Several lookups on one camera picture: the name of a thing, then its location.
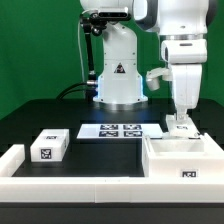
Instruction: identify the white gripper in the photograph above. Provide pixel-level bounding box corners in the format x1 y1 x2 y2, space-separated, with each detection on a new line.
170 64 202 122

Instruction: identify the white cabinet door panel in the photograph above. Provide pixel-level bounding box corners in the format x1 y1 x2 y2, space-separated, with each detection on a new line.
166 114 200 139

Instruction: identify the white cabinet body box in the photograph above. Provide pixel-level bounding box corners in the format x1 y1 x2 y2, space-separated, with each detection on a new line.
142 133 224 178

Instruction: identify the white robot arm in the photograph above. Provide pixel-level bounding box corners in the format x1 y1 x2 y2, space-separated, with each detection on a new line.
80 0 217 122

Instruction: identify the white small cabinet top block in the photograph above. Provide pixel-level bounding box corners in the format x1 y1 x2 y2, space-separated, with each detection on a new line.
30 129 70 162

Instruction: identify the white marker base sheet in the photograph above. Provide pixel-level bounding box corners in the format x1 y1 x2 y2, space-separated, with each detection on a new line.
77 124 163 139

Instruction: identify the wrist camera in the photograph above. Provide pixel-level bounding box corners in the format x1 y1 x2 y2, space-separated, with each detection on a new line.
146 68 172 91

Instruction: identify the black cable bundle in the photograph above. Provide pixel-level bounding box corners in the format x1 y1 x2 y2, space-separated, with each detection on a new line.
55 79 100 100

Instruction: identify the white thin cable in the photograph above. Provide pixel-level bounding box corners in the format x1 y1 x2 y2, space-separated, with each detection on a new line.
77 9 88 99

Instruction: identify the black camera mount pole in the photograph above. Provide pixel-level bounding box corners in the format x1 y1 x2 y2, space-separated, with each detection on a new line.
80 12 106 80

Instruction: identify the white U-shaped fence wall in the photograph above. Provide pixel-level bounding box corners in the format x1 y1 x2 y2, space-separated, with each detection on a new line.
0 144 224 203

